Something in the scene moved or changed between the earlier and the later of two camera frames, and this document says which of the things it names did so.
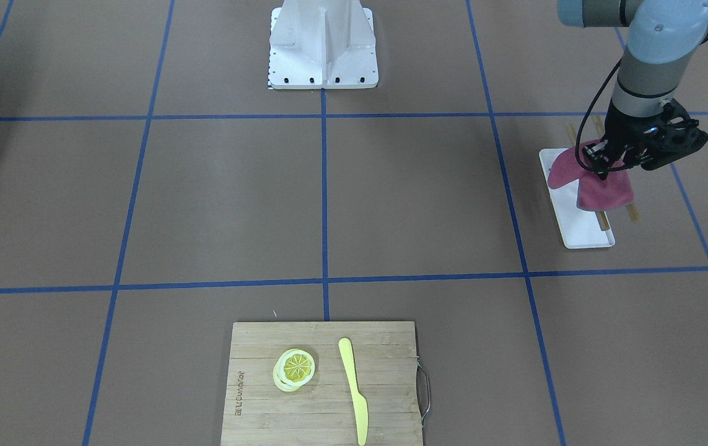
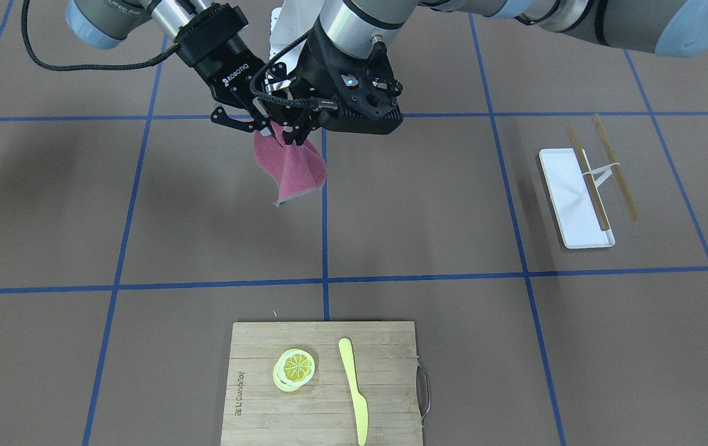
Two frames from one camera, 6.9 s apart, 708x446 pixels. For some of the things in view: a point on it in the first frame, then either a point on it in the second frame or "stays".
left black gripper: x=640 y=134 -> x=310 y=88
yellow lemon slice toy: x=294 y=368 stays
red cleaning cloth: x=614 y=192 -> x=295 y=170
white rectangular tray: x=578 y=228 stays
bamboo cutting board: x=392 y=379 stays
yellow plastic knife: x=360 y=405 stays
